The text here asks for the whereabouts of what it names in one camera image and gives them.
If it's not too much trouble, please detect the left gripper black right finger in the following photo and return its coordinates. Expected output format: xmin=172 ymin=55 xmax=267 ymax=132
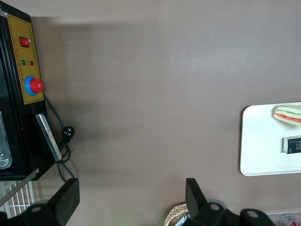
xmin=185 ymin=178 xmax=228 ymax=226

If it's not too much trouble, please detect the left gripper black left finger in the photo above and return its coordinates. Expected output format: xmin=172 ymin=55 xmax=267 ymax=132
xmin=24 ymin=178 xmax=80 ymax=226

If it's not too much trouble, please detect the cream plastic tray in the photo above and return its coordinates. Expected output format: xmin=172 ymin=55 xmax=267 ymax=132
xmin=239 ymin=102 xmax=301 ymax=177

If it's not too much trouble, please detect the light woven wicker basket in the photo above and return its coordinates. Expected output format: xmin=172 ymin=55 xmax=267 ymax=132
xmin=166 ymin=202 xmax=191 ymax=226

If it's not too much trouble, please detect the clear acrylic bottle rack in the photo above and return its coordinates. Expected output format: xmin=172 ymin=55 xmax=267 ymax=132
xmin=265 ymin=210 xmax=301 ymax=226

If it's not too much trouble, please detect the red cola bottle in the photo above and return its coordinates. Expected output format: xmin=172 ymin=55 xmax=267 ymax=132
xmin=281 ymin=213 xmax=301 ymax=226

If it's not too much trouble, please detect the small black carton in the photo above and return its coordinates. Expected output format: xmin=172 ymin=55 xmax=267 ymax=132
xmin=282 ymin=135 xmax=301 ymax=155

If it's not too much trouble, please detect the triangular wrapped sandwich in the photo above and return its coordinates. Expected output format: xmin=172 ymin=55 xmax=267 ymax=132
xmin=272 ymin=105 xmax=301 ymax=127

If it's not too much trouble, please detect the black machine with yellow panel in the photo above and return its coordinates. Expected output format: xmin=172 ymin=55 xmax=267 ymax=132
xmin=0 ymin=4 xmax=62 ymax=182

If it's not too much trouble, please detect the white wire basket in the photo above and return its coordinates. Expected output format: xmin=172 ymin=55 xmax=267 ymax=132
xmin=0 ymin=180 xmax=36 ymax=219

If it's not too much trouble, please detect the black power cable with plug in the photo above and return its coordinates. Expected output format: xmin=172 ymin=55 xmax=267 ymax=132
xmin=43 ymin=94 xmax=77 ymax=184

